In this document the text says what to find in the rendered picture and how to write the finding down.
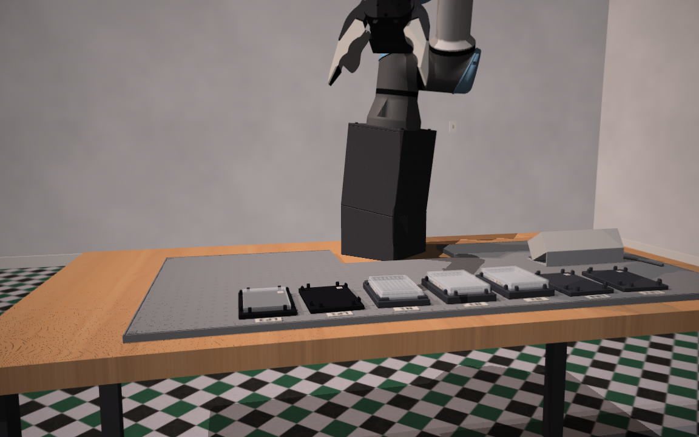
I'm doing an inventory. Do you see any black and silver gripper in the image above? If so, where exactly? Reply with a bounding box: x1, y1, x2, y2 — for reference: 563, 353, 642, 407
328, 0, 430, 88

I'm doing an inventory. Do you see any beige operator button panel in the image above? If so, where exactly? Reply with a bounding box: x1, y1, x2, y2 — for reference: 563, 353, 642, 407
527, 228, 664, 267

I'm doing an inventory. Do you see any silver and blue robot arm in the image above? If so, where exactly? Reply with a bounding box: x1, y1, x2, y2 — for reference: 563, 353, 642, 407
366, 0, 481, 130

